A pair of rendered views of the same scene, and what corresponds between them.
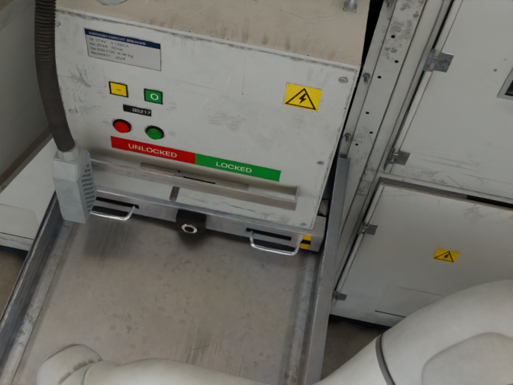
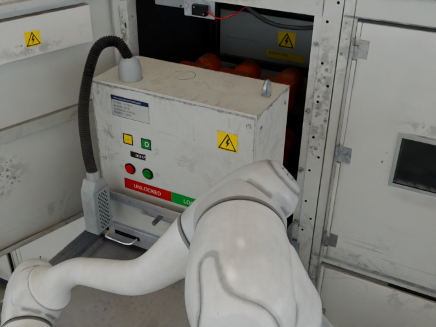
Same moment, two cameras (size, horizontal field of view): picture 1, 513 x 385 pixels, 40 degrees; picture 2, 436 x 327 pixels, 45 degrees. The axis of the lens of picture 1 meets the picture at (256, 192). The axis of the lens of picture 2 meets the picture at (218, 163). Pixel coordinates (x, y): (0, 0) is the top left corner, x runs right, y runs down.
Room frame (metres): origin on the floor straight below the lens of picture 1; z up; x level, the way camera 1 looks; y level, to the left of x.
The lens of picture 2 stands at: (-0.31, -0.48, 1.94)
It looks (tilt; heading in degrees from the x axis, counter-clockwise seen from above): 31 degrees down; 23
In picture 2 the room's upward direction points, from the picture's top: 1 degrees clockwise
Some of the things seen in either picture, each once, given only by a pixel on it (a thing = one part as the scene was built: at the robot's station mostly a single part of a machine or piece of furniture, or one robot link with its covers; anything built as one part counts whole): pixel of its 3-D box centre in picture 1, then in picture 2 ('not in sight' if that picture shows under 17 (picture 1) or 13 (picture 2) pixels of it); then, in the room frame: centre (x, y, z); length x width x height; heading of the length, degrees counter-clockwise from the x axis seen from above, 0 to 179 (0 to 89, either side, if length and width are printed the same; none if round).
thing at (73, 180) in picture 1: (75, 180); (97, 202); (0.72, 0.33, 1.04); 0.08 x 0.05 x 0.17; 177
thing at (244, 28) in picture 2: not in sight; (286, 43); (1.65, 0.07, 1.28); 0.58 x 0.02 x 0.19; 87
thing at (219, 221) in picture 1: (195, 208); (175, 246); (0.79, 0.12, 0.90); 0.54 x 0.05 x 0.06; 87
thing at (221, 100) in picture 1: (195, 138); (170, 178); (0.77, 0.12, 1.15); 0.48 x 0.01 x 0.48; 87
